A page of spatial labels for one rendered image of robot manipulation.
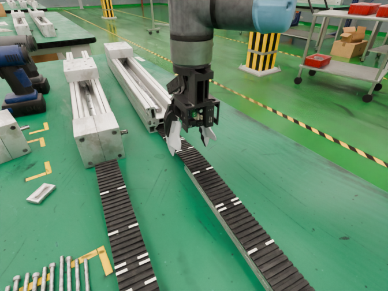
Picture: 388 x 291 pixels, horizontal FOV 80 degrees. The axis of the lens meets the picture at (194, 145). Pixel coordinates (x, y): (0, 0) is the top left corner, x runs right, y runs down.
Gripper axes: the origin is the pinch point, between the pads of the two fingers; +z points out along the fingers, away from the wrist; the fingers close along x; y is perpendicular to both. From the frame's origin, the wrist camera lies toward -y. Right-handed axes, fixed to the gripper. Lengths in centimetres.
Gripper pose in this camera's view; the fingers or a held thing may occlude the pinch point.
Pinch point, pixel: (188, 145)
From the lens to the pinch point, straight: 55.4
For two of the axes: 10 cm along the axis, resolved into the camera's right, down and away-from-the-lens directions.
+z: 0.0, 8.2, 5.8
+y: 4.4, 5.2, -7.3
